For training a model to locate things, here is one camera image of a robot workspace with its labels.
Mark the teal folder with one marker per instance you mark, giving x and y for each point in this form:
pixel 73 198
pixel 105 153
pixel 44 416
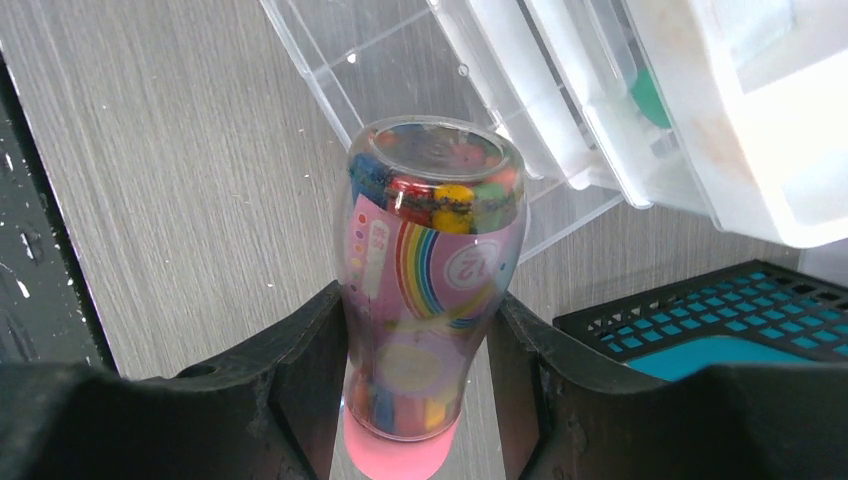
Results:
pixel 715 358

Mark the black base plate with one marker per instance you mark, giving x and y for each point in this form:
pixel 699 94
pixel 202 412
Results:
pixel 47 312

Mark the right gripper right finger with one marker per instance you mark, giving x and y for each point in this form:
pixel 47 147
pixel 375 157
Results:
pixel 565 411

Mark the white plastic drawer unit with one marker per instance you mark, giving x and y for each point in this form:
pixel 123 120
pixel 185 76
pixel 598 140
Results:
pixel 756 93

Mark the black mesh file organizer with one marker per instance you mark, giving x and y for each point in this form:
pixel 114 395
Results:
pixel 709 311

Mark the green eraser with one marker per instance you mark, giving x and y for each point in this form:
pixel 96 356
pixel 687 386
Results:
pixel 646 97

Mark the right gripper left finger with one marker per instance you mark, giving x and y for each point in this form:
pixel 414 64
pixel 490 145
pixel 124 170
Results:
pixel 267 408

